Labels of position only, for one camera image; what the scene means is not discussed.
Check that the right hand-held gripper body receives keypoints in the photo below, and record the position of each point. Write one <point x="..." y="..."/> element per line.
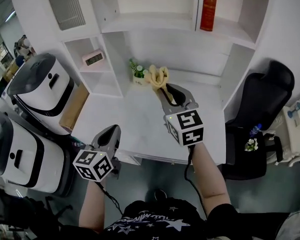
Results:
<point x="187" y="126"/>

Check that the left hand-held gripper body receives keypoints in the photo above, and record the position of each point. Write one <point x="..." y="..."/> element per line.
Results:
<point x="92" y="164"/>

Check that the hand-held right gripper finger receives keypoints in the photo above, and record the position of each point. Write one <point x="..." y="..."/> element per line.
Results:
<point x="168" y="106"/>
<point x="191" y="99"/>

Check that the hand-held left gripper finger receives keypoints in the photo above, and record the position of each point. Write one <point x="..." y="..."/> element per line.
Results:
<point x="117" y="139"/>
<point x="101" y="140"/>

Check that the yellow cloth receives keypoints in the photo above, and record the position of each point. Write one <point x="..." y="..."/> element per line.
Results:
<point x="157" y="77"/>

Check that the person's right forearm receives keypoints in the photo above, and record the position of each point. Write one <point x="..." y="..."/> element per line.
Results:
<point x="210" y="181"/>

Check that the person's left forearm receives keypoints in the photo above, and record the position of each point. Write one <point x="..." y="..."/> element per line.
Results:
<point x="92" y="206"/>

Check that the white desk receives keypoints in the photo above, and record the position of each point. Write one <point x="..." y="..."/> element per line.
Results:
<point x="145" y="124"/>

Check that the brown cardboard box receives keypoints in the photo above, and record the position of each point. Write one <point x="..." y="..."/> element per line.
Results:
<point x="75" y="109"/>

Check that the small green potted plant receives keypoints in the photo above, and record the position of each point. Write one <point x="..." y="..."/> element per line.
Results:
<point x="138" y="76"/>

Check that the white and black robot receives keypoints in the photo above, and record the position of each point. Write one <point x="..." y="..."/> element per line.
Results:
<point x="45" y="91"/>
<point x="27" y="164"/>

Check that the small white flower pot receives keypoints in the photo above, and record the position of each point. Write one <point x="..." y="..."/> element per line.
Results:
<point x="252" y="145"/>

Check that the blue water bottle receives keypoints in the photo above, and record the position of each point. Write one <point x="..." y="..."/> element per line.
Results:
<point x="255" y="130"/>

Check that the black high-back office chair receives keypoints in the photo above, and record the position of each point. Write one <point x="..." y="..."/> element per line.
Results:
<point x="260" y="101"/>

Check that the person's black shoe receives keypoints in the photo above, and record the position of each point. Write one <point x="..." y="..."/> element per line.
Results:
<point x="160" y="194"/>

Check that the pink digital clock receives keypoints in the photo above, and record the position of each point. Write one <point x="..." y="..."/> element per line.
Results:
<point x="93" y="57"/>

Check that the person's black star t-shirt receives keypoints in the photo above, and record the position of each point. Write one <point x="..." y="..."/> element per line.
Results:
<point x="160" y="224"/>

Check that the red book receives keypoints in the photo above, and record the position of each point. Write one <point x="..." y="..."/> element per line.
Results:
<point x="209" y="6"/>

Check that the blue hourglass ornament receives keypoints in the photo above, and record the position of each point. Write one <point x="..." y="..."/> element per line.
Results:
<point x="294" y="109"/>

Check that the white dressing table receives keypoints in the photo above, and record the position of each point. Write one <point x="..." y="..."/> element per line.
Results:
<point x="297" y="139"/>

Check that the white ribbed glass cabinet door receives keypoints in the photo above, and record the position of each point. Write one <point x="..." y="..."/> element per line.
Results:
<point x="67" y="9"/>

